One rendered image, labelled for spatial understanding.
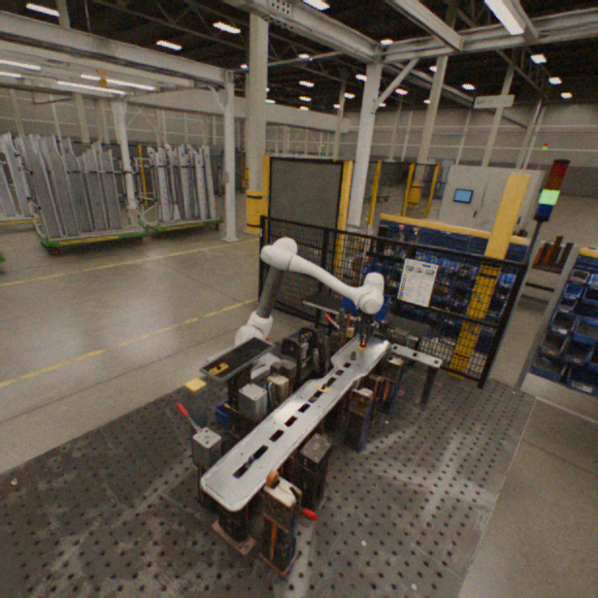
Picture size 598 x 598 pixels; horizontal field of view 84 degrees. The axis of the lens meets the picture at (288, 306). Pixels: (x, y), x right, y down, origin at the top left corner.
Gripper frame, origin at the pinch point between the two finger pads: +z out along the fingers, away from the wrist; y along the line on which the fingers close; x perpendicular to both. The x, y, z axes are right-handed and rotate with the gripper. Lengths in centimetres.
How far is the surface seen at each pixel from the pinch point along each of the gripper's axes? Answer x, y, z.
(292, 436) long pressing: -80, 5, 6
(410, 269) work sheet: 55, 4, -32
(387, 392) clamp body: -7.6, 21.3, 21.9
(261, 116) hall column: 542, -528, -173
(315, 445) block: -81, 16, 3
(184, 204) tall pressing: 409, -666, 38
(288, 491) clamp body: -105, 20, 0
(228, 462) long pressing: -105, -6, 6
